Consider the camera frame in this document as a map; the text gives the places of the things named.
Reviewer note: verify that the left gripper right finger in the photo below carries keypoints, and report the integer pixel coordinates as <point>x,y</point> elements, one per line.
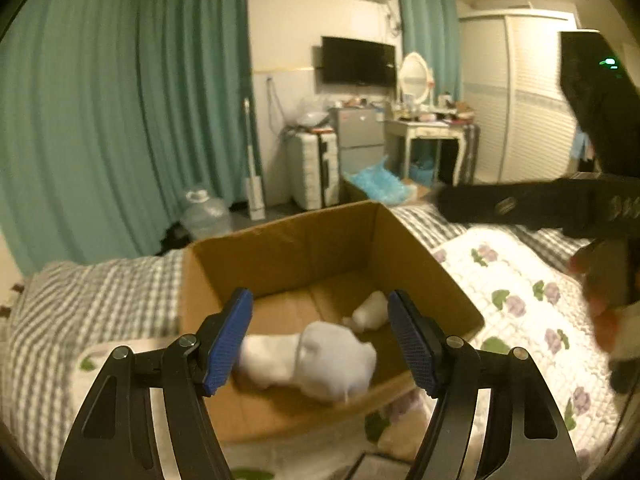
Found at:
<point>525,435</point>

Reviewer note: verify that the white dressing table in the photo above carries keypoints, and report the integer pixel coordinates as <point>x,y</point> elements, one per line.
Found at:
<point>407,142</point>

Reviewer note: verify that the clear plastic bag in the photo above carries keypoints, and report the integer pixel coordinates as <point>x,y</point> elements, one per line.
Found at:
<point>311,113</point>

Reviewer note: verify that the brown cardboard box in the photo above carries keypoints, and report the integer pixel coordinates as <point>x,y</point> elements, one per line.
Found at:
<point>317,266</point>

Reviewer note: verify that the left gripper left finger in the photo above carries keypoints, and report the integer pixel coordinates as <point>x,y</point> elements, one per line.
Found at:
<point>113,433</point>

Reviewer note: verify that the blue basket under table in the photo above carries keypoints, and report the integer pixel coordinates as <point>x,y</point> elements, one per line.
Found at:
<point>422,170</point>

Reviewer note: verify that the person's right hand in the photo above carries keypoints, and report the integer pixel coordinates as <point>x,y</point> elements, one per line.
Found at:
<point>610,284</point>

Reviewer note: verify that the black wall television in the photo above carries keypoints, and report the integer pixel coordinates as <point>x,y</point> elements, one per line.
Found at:
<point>353,61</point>

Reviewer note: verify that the white stick vacuum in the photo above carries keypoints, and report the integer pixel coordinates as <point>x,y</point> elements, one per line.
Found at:
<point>253,181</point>

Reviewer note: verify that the clear water jug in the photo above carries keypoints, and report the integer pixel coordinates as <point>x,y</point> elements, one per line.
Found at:
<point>204,215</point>

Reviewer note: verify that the white louvered wardrobe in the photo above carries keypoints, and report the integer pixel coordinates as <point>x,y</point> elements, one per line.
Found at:
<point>510,65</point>

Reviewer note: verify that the white suitcase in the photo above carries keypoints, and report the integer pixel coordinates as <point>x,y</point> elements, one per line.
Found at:
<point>313,169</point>

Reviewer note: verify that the small green curtain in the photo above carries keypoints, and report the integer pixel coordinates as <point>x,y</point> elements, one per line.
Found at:
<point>431,28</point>

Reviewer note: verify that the white oval vanity mirror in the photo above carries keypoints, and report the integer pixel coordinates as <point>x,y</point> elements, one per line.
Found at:
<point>415,79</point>

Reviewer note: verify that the large green curtain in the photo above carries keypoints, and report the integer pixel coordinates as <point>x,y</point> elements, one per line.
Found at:
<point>110,111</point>

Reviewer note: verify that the grey mini fridge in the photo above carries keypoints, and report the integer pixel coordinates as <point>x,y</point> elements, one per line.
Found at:
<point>360,137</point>

